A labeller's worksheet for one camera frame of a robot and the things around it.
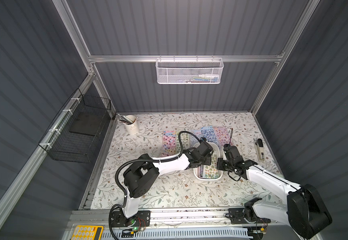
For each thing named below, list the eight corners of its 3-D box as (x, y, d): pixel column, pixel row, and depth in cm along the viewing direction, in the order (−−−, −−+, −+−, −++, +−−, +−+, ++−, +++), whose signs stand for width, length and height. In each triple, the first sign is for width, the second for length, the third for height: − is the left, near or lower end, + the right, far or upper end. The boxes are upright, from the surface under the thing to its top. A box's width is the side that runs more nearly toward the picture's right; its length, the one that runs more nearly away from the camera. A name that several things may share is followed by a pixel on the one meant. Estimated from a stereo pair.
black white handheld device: (258, 161, 96) (262, 157, 91) (254, 142, 105) (257, 138, 101) (263, 162, 96) (267, 157, 91) (258, 143, 105) (262, 138, 100)
